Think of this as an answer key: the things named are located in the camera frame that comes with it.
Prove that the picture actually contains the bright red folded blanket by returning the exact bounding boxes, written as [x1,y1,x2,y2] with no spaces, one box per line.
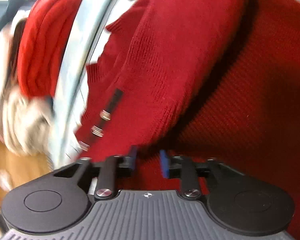
[17,0,82,98]

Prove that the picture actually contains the dark red knit sweater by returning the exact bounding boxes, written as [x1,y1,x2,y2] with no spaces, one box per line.
[75,0,300,239]

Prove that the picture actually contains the cream folded blanket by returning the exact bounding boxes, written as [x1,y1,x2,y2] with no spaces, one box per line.
[0,85,53,155]

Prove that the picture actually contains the wooden bed frame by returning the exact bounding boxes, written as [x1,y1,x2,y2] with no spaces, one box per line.
[0,142,51,207]

